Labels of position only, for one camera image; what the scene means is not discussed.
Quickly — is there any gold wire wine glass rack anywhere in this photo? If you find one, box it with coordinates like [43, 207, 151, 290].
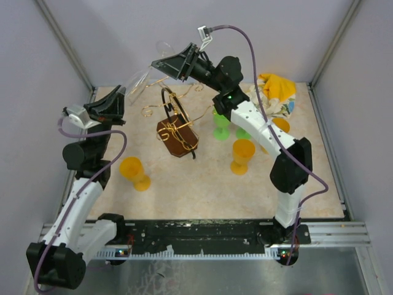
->
[141, 76, 213, 159]

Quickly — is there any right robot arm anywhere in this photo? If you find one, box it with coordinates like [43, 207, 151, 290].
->
[151, 43, 313, 246]

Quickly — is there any orange wine glass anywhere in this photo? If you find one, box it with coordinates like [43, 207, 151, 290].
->
[230, 139, 255, 175]
[259, 117, 290, 133]
[119, 157, 151, 192]

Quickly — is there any green wine glass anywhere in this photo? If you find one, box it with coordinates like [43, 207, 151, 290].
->
[235, 128, 251, 140]
[212, 108, 230, 141]

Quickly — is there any green wine glass front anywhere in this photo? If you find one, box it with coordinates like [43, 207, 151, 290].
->
[212, 108, 230, 141]

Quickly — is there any clear wine glass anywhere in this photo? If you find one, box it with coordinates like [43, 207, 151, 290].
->
[125, 41, 175, 105]

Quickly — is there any orange wine glass right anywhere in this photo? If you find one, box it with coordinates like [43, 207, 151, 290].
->
[259, 117, 290, 133]

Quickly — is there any orange wine glass left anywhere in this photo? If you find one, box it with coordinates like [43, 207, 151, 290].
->
[119, 157, 151, 192]

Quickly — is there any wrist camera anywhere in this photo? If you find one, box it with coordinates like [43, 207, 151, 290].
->
[63, 104, 100, 130]
[197, 25, 212, 52]

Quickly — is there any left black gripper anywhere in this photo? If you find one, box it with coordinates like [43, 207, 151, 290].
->
[83, 85, 126, 160]

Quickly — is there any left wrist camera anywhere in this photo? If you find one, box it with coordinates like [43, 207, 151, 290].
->
[63, 104, 100, 130]

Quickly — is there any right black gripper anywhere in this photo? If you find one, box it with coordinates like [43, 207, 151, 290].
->
[150, 44, 224, 94]

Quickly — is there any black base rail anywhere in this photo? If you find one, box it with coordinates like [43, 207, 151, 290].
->
[91, 218, 311, 267]

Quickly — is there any orange wine glass middle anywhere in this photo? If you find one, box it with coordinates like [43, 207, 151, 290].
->
[230, 139, 255, 175]

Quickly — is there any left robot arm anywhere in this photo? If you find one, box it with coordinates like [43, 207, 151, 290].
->
[26, 85, 128, 294]

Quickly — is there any yellow patterned cloth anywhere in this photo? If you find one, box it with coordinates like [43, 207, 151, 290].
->
[246, 73, 297, 119]

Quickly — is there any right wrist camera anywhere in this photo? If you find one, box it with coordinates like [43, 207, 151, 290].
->
[197, 25, 212, 52]

